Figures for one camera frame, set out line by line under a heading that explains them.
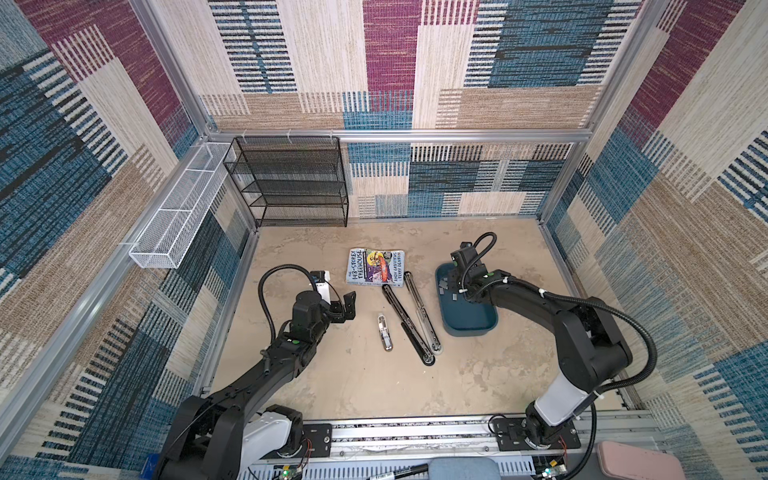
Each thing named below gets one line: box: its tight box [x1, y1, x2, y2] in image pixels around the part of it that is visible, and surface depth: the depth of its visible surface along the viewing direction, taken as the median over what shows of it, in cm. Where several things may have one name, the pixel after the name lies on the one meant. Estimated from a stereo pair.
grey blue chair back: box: [428, 457, 501, 480], surface depth 69 cm
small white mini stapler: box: [377, 314, 394, 352], surface depth 91 cm
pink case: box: [597, 441, 686, 480], surface depth 71 cm
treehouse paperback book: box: [346, 248, 405, 287], surface depth 107 cm
